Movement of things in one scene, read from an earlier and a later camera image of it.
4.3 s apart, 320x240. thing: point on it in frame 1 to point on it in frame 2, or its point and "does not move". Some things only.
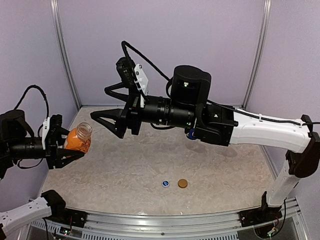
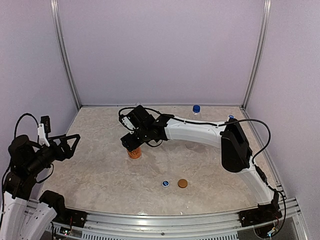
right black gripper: x=131 y=109 to x=129 y=143
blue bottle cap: x=165 y=183 does not move
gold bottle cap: x=182 y=183 does not move
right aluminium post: x=258 y=54 does not move
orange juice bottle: x=79 y=139 to x=135 y=154
